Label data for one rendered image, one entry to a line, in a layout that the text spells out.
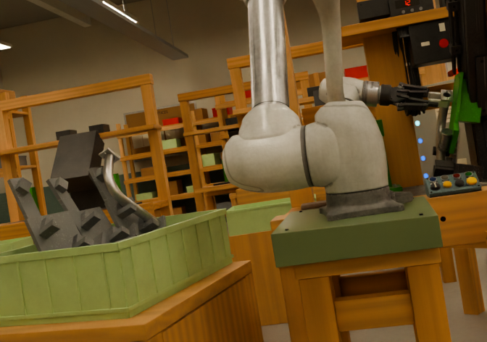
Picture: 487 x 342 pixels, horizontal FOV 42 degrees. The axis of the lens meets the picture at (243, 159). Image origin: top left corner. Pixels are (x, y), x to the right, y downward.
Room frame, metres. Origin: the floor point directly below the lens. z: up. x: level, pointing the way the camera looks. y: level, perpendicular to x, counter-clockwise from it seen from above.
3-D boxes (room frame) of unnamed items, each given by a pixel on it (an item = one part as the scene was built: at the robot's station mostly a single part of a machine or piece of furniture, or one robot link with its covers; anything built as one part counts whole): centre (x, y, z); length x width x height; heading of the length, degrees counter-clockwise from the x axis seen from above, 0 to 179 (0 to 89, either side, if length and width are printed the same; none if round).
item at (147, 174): (11.95, 0.77, 1.11); 3.01 x 0.54 x 2.23; 81
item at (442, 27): (2.39, -0.78, 1.42); 0.17 x 0.12 x 0.15; 80
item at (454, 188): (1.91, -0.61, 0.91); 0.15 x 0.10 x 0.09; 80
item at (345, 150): (1.55, -0.25, 1.09); 0.18 x 0.16 x 0.22; 77
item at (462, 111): (2.12, -0.77, 1.17); 0.13 x 0.12 x 0.20; 80
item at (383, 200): (1.55, -0.28, 0.95); 0.22 x 0.18 x 0.06; 89
